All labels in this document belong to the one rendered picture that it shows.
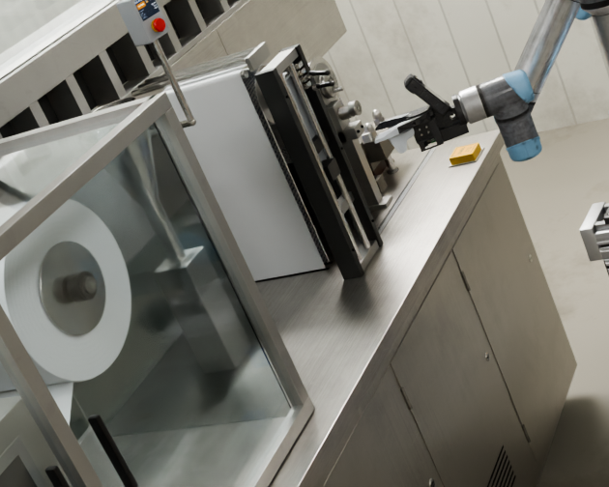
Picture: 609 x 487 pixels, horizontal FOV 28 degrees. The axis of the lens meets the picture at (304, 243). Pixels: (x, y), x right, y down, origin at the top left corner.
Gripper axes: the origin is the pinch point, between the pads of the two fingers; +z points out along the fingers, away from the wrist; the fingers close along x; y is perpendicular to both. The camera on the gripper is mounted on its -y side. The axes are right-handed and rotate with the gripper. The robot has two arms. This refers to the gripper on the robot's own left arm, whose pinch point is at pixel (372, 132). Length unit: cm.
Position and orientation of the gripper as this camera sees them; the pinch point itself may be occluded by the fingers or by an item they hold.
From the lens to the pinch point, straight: 268.2
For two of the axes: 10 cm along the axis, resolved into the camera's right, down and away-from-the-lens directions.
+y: 3.8, 9.0, 2.3
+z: -9.2, 3.4, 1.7
